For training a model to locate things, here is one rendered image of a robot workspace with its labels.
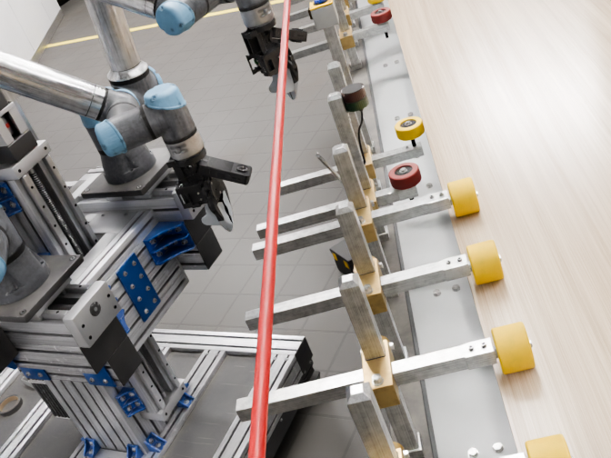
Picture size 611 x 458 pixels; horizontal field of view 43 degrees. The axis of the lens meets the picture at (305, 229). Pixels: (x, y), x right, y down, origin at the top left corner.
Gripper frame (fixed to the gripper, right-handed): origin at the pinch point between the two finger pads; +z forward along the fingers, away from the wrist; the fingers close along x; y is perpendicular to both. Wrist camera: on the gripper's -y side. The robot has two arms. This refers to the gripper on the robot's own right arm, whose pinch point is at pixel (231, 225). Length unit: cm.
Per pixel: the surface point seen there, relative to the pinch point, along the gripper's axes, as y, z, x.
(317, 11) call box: -14, -17, -81
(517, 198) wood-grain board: -62, 14, -11
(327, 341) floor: 20, 104, -73
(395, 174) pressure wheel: -32.6, 13.1, -30.6
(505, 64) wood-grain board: -63, 14, -82
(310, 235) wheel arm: -16.1, 8.0, -2.2
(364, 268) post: -31.5, 5.4, 16.8
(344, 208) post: -31.6, -9.0, 16.1
